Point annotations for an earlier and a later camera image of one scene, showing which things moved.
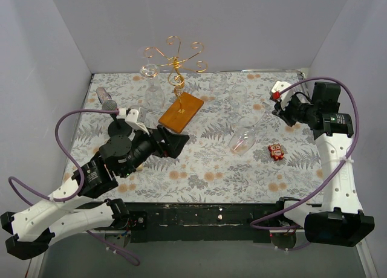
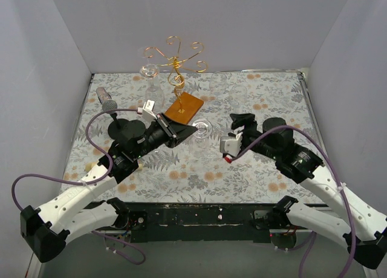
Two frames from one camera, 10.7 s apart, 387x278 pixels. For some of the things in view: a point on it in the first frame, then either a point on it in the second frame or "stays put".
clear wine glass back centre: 217,84 stays put
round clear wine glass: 148,71 stays put
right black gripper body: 284,111 -> 246,132
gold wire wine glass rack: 181,115 stays put
